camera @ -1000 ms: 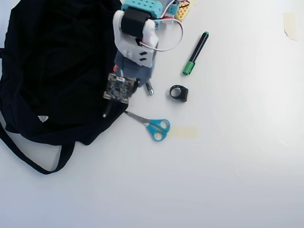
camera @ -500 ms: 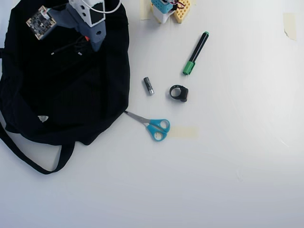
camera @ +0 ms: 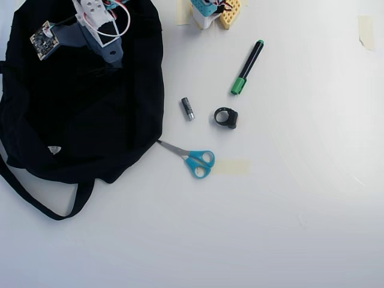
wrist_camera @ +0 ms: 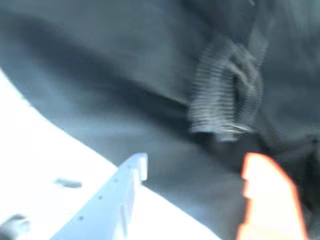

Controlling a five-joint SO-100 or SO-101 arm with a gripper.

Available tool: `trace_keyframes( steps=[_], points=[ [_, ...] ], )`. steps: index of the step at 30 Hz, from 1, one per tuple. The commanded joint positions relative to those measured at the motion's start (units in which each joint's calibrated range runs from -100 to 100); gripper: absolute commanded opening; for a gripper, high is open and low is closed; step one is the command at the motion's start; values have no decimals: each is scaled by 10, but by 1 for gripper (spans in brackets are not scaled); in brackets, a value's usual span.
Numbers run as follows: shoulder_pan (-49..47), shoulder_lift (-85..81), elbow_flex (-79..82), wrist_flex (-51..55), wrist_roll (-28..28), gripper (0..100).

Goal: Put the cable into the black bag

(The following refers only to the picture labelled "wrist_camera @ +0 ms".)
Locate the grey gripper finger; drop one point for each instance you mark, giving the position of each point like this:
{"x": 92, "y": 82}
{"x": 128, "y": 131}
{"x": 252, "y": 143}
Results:
{"x": 110, "y": 200}

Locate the black fabric bag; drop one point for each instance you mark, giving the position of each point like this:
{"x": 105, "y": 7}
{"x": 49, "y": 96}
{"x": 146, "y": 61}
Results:
{"x": 112, "y": 75}

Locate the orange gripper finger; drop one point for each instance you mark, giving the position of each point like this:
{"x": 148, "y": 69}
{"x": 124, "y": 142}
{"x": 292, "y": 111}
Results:
{"x": 270, "y": 200}

